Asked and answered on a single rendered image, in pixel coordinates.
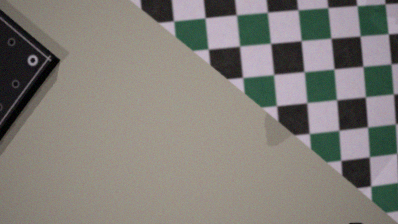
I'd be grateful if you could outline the dark grey base plate with hole grid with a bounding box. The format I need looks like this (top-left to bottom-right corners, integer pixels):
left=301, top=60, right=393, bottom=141
left=0, top=9, right=60, bottom=140

